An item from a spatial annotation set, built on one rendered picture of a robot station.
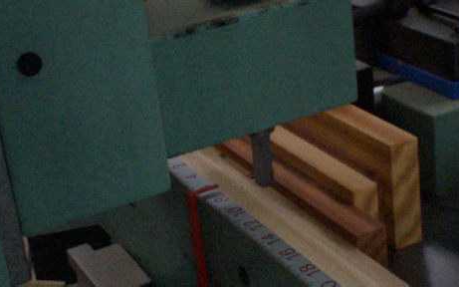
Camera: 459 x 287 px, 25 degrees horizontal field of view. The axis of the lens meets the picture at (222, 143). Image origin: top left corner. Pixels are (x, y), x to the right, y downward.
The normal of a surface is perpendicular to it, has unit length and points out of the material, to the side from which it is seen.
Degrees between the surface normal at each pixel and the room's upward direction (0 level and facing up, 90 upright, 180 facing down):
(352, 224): 0
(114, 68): 90
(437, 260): 0
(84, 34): 90
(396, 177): 90
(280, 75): 90
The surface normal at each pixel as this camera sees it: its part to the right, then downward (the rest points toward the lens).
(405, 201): 0.45, 0.31
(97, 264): -0.11, -0.91
